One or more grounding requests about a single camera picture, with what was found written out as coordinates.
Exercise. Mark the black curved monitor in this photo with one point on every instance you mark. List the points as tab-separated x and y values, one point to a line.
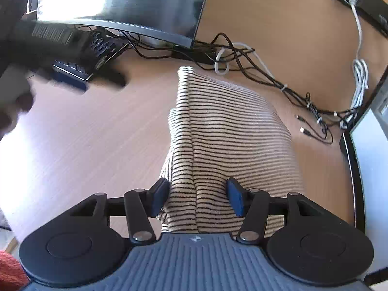
173	21

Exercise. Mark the black mechanical keyboard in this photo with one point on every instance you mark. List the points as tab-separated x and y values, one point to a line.
102	49

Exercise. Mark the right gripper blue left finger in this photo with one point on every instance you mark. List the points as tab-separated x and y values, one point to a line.
140	205

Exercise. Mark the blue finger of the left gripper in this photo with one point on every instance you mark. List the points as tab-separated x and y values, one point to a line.
67	80
110	74

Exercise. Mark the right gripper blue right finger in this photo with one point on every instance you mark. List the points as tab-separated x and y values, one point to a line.
253	206

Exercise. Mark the person's left hand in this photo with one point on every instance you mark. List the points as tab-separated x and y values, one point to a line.
16	97

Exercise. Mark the beige black striped sweater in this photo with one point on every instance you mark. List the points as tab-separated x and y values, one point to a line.
220	130

